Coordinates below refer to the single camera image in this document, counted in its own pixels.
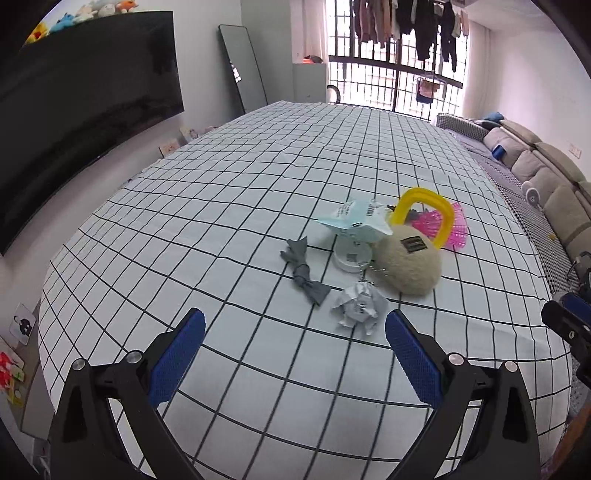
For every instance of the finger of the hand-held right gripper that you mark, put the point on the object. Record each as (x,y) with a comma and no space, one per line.
(582,272)
(575,302)

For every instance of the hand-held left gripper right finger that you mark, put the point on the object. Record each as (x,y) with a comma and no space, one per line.
(413,360)

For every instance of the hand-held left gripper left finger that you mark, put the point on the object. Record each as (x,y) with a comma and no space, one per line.
(178,357)

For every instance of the beige plush pouch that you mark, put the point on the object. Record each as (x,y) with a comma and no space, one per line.
(406,267)

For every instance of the houndstooth sofa cover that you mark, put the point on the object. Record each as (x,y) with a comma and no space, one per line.
(531,226)

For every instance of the grey sofa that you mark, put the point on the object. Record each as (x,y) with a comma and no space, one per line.
(554,184)

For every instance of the grey cloth bow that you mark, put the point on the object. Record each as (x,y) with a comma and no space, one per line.
(300,270)

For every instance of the white checked tablecloth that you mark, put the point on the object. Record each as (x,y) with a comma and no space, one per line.
(231,207)

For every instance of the white card with black figure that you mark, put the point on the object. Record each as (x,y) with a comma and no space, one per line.
(22,323)

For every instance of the colourful cards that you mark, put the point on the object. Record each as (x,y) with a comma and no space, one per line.
(9,374)

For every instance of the blue cloth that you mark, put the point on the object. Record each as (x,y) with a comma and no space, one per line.
(494,117)

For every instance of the picture card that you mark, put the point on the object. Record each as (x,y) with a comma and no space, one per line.
(189,133)
(168,147)

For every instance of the white curtain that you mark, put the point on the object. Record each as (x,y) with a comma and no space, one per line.
(311,27)
(475,69)

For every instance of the black television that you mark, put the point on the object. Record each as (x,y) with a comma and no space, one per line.
(69,115)

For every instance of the black window grille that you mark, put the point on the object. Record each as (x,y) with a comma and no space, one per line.
(369,87)

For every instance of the row of hanging clothes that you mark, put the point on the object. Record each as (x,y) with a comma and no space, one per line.
(425,27)

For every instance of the grey cabinet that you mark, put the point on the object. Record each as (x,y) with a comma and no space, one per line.
(309,83)

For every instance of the standing mirror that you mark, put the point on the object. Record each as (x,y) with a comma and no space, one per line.
(244,69)

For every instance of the red dark item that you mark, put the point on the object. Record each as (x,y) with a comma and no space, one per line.
(313,59)

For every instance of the yellow plush toy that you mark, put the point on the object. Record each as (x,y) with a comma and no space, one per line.
(37,33)

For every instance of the blue plush toy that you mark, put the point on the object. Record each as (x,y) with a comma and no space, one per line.
(63,22)

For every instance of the orange plush toy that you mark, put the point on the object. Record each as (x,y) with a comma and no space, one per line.
(127,4)

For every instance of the white plush toy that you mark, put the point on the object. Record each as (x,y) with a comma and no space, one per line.
(106,7)
(85,13)

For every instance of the wall socket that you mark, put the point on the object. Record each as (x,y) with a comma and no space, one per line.
(575,150)

